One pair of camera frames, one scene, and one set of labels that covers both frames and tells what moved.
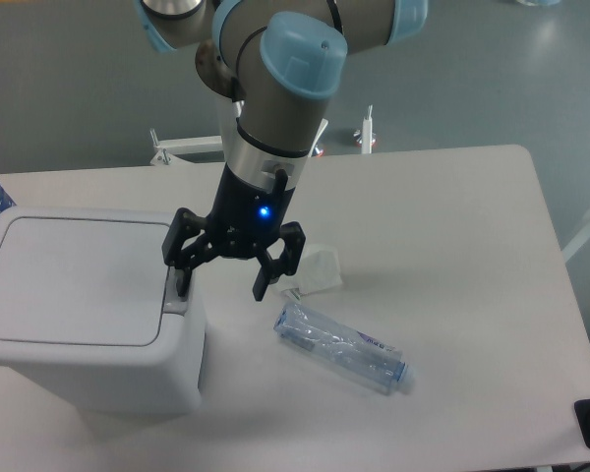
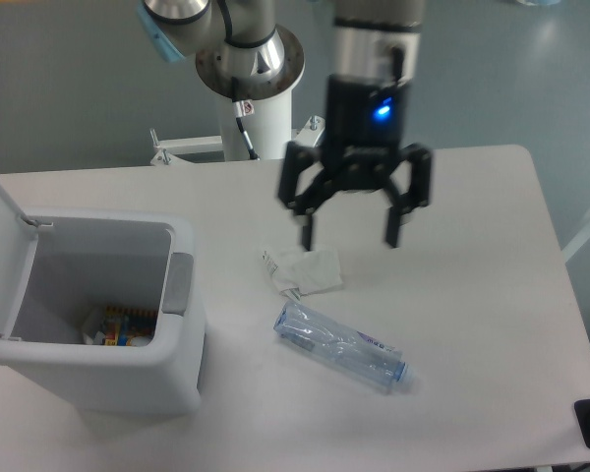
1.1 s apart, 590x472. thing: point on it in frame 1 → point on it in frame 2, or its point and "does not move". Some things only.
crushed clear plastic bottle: x=365 y=359 does not move
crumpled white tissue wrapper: x=319 y=268 does not move
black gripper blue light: x=243 y=218 → x=364 y=130
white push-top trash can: x=84 y=303 does not move
